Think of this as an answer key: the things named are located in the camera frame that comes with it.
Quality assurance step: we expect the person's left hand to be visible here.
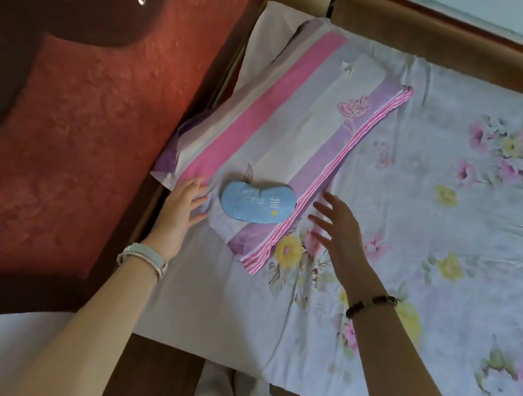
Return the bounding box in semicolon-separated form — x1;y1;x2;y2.
138;168;214;263

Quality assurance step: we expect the person's right hand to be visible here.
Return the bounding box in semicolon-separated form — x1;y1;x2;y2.
297;189;392;299

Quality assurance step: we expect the blue eye mask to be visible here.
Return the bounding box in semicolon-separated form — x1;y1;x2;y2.
217;175;295;229

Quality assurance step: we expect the person's right forearm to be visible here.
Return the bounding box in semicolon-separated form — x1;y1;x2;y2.
325;269;514;396

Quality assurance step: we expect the person's left forearm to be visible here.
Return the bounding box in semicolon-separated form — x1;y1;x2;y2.
1;221;173;396

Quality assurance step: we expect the bed with floral sheet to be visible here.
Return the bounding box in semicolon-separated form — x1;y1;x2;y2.
114;0;523;396

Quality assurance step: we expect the grey wrist watch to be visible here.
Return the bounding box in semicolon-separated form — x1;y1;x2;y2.
114;240;171;282

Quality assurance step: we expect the red padded wooden headboard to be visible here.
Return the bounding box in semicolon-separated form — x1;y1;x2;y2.
0;0;275;367

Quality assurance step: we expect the pink striped pillow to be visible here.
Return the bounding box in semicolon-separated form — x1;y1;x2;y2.
136;0;424;295

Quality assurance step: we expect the white sliding wardrobe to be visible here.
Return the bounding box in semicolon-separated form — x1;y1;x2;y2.
338;0;523;50

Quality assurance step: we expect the brown bead bracelet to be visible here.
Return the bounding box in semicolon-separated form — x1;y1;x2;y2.
344;289;400;327

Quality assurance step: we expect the silver bracelet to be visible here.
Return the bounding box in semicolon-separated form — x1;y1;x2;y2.
113;252;166;283

